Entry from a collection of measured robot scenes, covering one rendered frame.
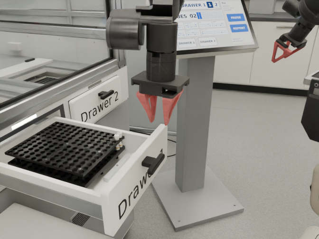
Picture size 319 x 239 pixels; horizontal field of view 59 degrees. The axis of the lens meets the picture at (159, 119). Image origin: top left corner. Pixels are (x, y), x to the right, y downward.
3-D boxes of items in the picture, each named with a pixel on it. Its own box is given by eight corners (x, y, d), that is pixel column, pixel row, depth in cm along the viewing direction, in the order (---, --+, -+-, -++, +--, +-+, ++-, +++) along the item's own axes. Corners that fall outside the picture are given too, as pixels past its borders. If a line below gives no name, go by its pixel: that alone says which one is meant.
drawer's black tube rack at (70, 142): (125, 156, 76) (124, 135, 73) (86, 198, 61) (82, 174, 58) (59, 140, 83) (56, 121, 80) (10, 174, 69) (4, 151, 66)
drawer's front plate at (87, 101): (121, 101, 115) (120, 75, 110) (77, 133, 91) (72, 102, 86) (117, 101, 116) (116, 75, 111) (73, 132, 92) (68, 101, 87)
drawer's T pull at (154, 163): (165, 158, 64) (165, 152, 64) (152, 177, 58) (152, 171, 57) (150, 154, 65) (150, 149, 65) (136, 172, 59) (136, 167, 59)
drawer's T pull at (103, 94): (114, 93, 101) (114, 89, 101) (103, 100, 95) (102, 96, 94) (106, 91, 103) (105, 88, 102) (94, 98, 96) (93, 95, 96)
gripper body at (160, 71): (144, 78, 60) (144, 43, 57) (189, 85, 57) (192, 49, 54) (129, 87, 55) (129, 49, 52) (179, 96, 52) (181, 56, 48)
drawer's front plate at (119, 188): (167, 159, 78) (167, 124, 73) (112, 238, 54) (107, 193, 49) (161, 157, 78) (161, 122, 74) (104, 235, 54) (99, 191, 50)
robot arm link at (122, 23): (174, -25, 49) (174, 6, 58) (109, -27, 50) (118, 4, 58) (170, 35, 46) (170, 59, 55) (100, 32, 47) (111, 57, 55)
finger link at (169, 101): (152, 114, 64) (152, 73, 59) (182, 120, 61) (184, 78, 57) (138, 126, 58) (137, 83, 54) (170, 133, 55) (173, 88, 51)
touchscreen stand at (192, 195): (243, 211, 171) (273, 41, 126) (175, 232, 157) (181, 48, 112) (204, 166, 213) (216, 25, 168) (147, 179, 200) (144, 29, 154)
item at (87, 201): (158, 156, 76) (158, 136, 74) (108, 224, 55) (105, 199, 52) (43, 129, 90) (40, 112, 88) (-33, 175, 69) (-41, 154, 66)
